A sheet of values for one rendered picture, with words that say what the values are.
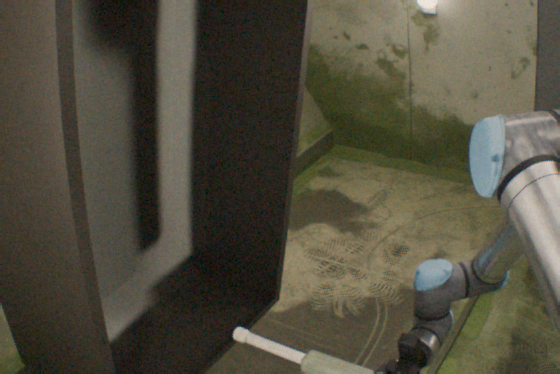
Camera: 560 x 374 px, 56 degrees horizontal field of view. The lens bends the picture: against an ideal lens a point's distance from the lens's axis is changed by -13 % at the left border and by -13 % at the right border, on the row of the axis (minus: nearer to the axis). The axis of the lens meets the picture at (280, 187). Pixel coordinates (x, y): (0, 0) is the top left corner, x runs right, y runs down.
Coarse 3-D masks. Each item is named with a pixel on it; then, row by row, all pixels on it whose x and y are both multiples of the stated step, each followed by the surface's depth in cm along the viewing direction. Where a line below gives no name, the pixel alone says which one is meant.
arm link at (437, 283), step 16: (416, 272) 131; (432, 272) 129; (448, 272) 128; (416, 288) 131; (432, 288) 127; (448, 288) 128; (464, 288) 129; (416, 304) 132; (432, 304) 129; (448, 304) 131; (432, 320) 130
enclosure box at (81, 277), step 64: (0, 0) 63; (64, 0) 59; (128, 0) 113; (192, 0) 124; (256, 0) 115; (0, 64) 69; (64, 64) 63; (128, 64) 122; (192, 64) 132; (256, 64) 122; (0, 128) 76; (64, 128) 67; (128, 128) 130; (192, 128) 141; (256, 128) 130; (0, 192) 85; (64, 192) 73; (128, 192) 139; (192, 192) 151; (256, 192) 139; (0, 256) 98; (64, 256) 81; (128, 256) 148; (192, 256) 162; (256, 256) 149; (64, 320) 92; (128, 320) 140; (192, 320) 142; (256, 320) 144
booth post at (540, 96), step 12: (540, 0) 221; (552, 0) 218; (540, 12) 224; (552, 12) 221; (540, 24) 227; (552, 24) 223; (540, 36) 229; (552, 36) 226; (540, 48) 232; (552, 48) 228; (540, 60) 234; (552, 60) 231; (540, 72) 237; (552, 72) 233; (540, 84) 239; (552, 84) 236; (540, 96) 242; (552, 96) 238; (540, 108) 245; (552, 108) 241
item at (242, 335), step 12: (240, 336) 126; (252, 336) 126; (264, 348) 124; (276, 348) 122; (288, 348) 122; (300, 360) 119; (312, 360) 117; (324, 360) 116; (336, 360) 116; (300, 372) 119; (312, 372) 116; (324, 372) 115; (336, 372) 113; (348, 372) 113; (360, 372) 112; (372, 372) 113
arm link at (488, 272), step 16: (496, 240) 114; (512, 240) 109; (480, 256) 124; (496, 256) 117; (512, 256) 113; (464, 272) 129; (480, 272) 126; (496, 272) 121; (480, 288) 129; (496, 288) 131
